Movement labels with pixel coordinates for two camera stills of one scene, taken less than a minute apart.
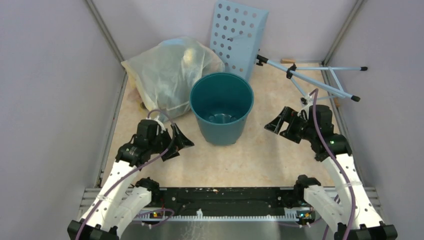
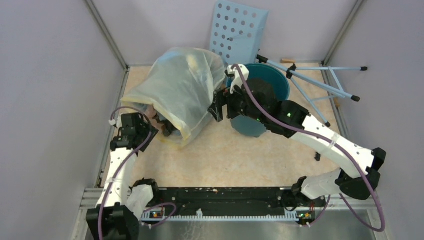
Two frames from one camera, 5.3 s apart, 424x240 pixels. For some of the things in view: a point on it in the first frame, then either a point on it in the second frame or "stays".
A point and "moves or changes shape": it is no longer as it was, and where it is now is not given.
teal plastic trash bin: (221, 102) -> (249, 126)
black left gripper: (180, 141) -> (154, 131)
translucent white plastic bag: (160, 75) moves or changes shape
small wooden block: (288, 61) stays
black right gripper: (287, 114) -> (221, 98)
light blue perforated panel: (236, 33) stays
